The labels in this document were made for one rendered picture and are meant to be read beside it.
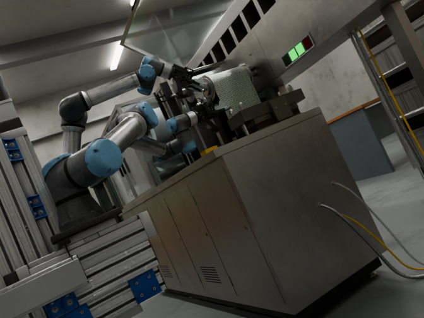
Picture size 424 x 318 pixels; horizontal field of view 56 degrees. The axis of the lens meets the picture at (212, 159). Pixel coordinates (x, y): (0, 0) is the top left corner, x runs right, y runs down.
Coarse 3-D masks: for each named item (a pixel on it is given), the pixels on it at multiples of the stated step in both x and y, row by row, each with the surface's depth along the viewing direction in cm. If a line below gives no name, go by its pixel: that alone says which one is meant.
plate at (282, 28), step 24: (288, 0) 193; (312, 0) 181; (336, 0) 170; (360, 0) 160; (384, 0) 159; (264, 24) 213; (288, 24) 198; (312, 24) 185; (336, 24) 174; (360, 24) 182; (240, 48) 238; (264, 48) 220; (288, 48) 204; (312, 48) 191; (264, 72) 227; (288, 72) 217
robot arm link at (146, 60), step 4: (144, 56) 206; (144, 60) 204; (148, 60) 205; (152, 60) 206; (156, 60) 208; (152, 64) 205; (156, 64) 206; (160, 64) 207; (164, 64) 208; (156, 68) 206; (160, 68) 207; (156, 72) 207; (160, 72) 207
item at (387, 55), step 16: (416, 0) 316; (416, 16) 321; (368, 32) 363; (384, 32) 349; (416, 32) 328; (384, 48) 355; (384, 64) 364; (400, 64) 344; (400, 80) 353; (400, 96) 362; (416, 96) 349; (416, 112) 351; (400, 128) 371; (416, 128) 356; (416, 144) 366; (416, 160) 372
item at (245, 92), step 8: (224, 88) 217; (232, 88) 219; (240, 88) 221; (248, 88) 223; (224, 96) 216; (232, 96) 218; (240, 96) 220; (248, 96) 222; (256, 96) 224; (232, 104) 217; (248, 104) 221; (256, 104) 223
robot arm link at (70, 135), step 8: (64, 120) 191; (80, 120) 194; (64, 128) 193; (72, 128) 193; (80, 128) 195; (64, 136) 194; (72, 136) 193; (80, 136) 197; (64, 144) 193; (72, 144) 193; (80, 144) 197; (64, 152) 192; (72, 152) 192
